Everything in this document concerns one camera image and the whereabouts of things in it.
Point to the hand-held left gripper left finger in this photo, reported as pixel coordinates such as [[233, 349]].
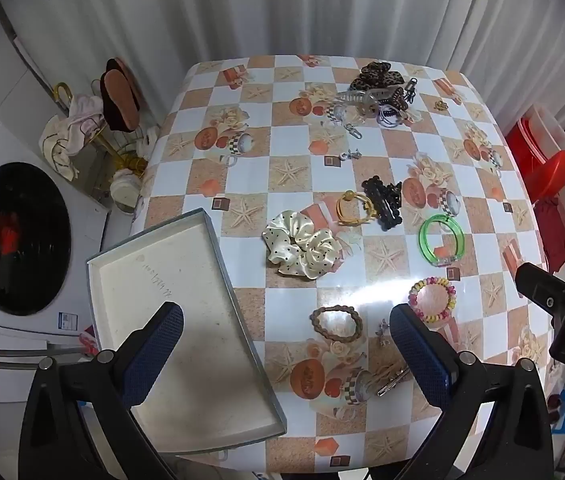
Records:
[[155, 355]]

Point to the small gold brooch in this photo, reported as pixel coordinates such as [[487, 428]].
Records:
[[441, 105]]

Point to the red cloth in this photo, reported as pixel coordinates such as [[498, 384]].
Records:
[[554, 232]]

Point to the small silver charm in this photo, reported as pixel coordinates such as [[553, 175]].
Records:
[[351, 155]]

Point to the grey shallow cardboard box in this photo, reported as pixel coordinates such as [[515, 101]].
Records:
[[172, 280]]

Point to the brown slipper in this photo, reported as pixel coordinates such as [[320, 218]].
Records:
[[120, 97], [125, 65]]

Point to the black claw clip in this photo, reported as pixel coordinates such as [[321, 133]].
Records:
[[387, 200]]

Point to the small silver earring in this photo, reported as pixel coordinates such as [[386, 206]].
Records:
[[384, 332]]

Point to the white jar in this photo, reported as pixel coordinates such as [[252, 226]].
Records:
[[123, 190]]

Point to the cream polka dot scrunchie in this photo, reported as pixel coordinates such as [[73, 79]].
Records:
[[282, 240]]

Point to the white washing machine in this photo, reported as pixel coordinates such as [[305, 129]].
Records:
[[87, 240]]

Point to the clear claw clip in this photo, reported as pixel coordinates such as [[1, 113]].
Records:
[[362, 97]]

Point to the checkered tablecloth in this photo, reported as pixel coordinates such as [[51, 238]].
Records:
[[282, 125]]

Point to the gold metal rack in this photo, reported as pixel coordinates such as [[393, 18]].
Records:
[[127, 162]]

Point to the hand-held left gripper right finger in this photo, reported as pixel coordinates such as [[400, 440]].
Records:
[[420, 355]]

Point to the silver carabiner clasp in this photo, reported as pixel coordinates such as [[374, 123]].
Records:
[[354, 130]]

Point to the white curtain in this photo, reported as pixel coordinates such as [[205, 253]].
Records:
[[287, 5]]

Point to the red plastic stool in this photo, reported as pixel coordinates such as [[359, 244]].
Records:
[[537, 160]]

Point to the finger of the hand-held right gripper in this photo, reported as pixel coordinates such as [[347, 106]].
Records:
[[542, 285]]

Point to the green translucent bangle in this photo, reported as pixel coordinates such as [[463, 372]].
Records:
[[424, 247]]

